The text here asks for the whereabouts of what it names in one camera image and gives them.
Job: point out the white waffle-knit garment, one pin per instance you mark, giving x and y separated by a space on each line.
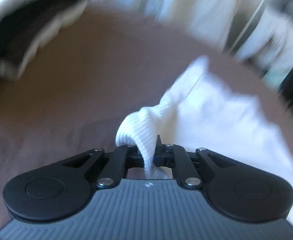
199 110

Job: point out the white hanging bedspread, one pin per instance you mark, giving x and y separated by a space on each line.
206 20

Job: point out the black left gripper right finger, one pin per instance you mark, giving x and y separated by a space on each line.
177 159

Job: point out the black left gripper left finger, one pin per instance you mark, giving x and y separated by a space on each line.
120 161

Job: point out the white quilted jacket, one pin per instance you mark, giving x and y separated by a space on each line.
270 44

